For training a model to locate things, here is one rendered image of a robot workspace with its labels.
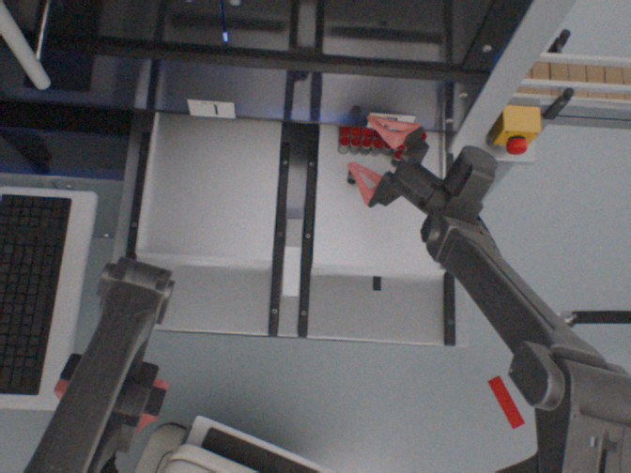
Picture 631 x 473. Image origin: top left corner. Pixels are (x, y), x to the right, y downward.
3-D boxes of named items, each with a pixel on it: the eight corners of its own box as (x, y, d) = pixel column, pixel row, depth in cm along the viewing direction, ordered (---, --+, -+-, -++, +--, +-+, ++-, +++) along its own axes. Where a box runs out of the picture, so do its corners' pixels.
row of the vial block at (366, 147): (337, 144, 147) (339, 135, 142) (423, 150, 147) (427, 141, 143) (337, 154, 146) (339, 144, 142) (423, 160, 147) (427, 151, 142)
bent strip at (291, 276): (286, 227, 141) (287, 218, 135) (301, 228, 141) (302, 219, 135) (282, 295, 136) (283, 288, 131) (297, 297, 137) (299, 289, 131)
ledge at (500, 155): (471, 102, 154) (473, 99, 152) (530, 106, 154) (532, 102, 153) (471, 161, 150) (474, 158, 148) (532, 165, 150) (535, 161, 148)
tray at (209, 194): (159, 100, 148) (156, 93, 144) (283, 110, 149) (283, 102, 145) (138, 256, 137) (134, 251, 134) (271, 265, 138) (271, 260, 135)
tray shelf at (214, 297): (136, 103, 149) (134, 99, 147) (462, 127, 152) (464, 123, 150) (103, 328, 134) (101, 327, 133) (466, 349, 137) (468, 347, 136)
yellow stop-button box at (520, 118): (491, 113, 142) (502, 95, 136) (527, 114, 143) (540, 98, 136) (492, 146, 140) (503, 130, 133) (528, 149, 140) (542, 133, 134)
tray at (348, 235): (320, 113, 149) (321, 105, 146) (441, 121, 150) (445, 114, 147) (312, 267, 139) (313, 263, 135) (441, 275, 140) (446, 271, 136)
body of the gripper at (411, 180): (422, 138, 108) (459, 165, 105) (397, 186, 114) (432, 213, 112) (398, 152, 103) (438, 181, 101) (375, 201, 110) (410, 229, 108)
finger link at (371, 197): (371, 132, 114) (416, 166, 111) (357, 165, 118) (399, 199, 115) (346, 146, 109) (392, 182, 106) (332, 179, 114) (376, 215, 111)
